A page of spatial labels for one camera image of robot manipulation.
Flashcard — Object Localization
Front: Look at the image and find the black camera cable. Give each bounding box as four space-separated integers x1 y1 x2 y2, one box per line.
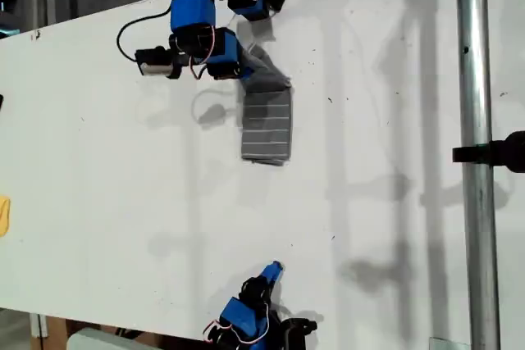
116 5 172 61

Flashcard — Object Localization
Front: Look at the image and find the yellow object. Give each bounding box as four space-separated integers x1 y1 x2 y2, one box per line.
0 193 12 238

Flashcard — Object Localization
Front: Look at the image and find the black clamp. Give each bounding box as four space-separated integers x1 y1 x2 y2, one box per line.
452 130 525 175

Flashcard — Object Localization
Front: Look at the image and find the steel post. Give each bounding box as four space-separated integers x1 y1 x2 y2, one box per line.
454 0 504 350

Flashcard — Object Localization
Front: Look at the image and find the white box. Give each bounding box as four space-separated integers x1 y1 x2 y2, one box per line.
67 328 165 350

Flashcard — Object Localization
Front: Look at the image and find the grey striped towel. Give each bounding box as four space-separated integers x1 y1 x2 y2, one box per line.
240 45 295 168

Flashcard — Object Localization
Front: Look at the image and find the wooden board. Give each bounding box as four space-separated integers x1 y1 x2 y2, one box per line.
44 316 69 350

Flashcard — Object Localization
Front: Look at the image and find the black camera box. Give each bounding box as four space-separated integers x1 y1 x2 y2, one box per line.
135 45 184 80
281 316 319 350

